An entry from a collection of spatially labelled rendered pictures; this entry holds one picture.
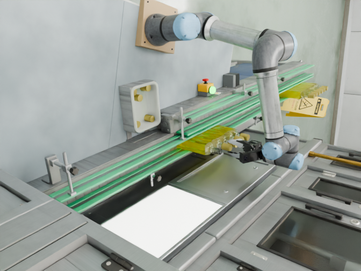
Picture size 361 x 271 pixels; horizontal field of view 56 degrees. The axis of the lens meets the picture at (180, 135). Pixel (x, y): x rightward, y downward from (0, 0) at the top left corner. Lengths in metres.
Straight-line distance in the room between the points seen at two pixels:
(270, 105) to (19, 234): 0.96
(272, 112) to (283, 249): 0.51
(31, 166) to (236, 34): 1.00
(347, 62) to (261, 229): 6.29
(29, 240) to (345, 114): 7.26
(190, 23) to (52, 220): 1.04
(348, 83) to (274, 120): 6.22
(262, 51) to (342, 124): 6.52
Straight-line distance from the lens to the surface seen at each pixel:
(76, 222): 0.81
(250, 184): 1.60
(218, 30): 1.58
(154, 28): 1.63
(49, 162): 1.34
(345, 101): 7.64
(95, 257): 0.73
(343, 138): 7.87
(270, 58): 1.32
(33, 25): 1.39
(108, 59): 1.57
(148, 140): 1.67
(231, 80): 2.24
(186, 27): 1.53
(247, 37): 1.50
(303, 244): 1.36
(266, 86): 1.34
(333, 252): 1.35
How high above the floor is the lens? 1.98
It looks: 38 degrees down
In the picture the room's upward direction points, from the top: 104 degrees clockwise
